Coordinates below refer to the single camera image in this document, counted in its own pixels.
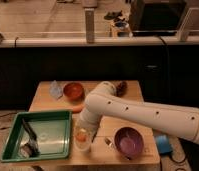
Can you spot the black monitor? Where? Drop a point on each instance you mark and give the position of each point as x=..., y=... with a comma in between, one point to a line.
x=156, y=16

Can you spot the orange brown bowl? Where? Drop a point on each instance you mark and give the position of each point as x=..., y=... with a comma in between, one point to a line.
x=73, y=91

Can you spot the dark grape bunch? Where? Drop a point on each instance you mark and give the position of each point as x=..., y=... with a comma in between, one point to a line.
x=121, y=88

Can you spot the green plastic tray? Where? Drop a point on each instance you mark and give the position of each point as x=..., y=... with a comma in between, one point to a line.
x=53, y=131

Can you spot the small metal clip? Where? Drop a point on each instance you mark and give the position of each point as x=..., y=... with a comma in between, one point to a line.
x=108, y=142

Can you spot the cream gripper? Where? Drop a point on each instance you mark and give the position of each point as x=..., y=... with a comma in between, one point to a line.
x=80, y=126

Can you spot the yellow red apple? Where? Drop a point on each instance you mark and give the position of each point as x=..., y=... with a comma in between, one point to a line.
x=81, y=137

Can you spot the purple bowl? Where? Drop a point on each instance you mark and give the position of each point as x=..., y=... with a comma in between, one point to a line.
x=129, y=142

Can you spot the white paper cup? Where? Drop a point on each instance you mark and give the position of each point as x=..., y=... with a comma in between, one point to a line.
x=83, y=147

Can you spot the clear plastic bag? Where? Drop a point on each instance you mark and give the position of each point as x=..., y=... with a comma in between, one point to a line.
x=55, y=90

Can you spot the orange carrot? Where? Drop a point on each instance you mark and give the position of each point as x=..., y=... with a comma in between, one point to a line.
x=78, y=108

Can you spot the black spatula in tray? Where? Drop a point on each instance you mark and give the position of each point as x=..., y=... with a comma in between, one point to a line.
x=30, y=148

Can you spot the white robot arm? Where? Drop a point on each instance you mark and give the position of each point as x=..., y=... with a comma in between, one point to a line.
x=182, y=122

